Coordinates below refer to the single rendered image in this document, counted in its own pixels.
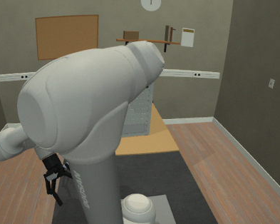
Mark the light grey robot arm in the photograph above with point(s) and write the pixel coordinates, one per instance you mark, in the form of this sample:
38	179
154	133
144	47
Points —
77	104

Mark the tan wooden board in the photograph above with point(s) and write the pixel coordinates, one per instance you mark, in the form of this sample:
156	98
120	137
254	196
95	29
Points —
159	140

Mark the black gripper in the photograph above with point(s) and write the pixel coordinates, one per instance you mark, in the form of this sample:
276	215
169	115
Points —
50	162

